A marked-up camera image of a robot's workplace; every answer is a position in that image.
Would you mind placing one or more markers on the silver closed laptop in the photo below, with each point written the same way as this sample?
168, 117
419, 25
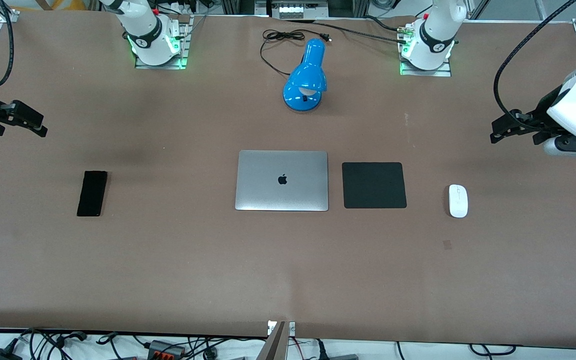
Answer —
282, 192

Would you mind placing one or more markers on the metal camera post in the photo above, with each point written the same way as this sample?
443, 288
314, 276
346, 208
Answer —
278, 345

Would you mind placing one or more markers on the black square mouse pad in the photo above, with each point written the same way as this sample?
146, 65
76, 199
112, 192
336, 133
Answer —
374, 185

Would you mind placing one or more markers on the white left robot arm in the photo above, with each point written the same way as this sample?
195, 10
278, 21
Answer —
435, 35

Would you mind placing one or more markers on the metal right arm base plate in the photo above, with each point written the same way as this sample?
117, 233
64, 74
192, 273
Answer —
160, 66

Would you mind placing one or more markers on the black smartphone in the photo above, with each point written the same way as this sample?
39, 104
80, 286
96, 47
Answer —
92, 194

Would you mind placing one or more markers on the white computer mouse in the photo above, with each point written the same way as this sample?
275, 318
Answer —
458, 201

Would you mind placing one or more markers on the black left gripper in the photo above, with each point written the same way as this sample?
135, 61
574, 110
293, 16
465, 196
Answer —
542, 116

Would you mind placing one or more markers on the blue desk lamp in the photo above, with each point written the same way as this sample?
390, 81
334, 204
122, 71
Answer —
308, 75

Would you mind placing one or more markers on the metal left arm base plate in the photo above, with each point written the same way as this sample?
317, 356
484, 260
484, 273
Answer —
425, 73

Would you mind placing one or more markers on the white power strip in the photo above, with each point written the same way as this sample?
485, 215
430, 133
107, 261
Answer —
300, 10

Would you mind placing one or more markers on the black power adapter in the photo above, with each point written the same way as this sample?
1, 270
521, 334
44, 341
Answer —
0, 355

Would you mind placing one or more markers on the grey terminal block orange levers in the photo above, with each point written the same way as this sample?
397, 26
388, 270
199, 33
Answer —
165, 349

